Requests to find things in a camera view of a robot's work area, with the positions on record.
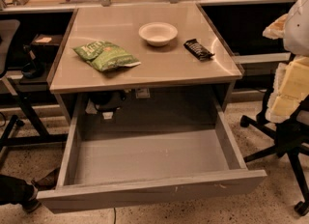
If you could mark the open grey top drawer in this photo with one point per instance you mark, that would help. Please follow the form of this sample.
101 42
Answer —
108 165

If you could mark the black snack bar wrapper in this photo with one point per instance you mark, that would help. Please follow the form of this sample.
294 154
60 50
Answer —
197 50

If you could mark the black office chair right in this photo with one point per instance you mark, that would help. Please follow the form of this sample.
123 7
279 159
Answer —
290 137

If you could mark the white bowl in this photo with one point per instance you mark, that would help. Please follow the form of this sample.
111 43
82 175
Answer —
157 33

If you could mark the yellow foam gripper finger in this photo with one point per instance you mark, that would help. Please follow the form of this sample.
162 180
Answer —
291 81

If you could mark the green jalapeno chip bag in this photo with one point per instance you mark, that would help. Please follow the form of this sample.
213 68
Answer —
104 56

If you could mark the grey drawer cabinet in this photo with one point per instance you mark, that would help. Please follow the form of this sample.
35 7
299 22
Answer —
169 65

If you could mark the grey office chair left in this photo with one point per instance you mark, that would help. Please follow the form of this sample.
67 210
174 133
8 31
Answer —
8 29

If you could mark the black box under desk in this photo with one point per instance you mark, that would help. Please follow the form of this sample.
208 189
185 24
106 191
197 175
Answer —
45 47

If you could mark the black shoe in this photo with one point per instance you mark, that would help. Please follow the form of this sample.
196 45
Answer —
18 191

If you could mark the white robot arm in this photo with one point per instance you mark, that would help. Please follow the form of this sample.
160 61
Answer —
300 12

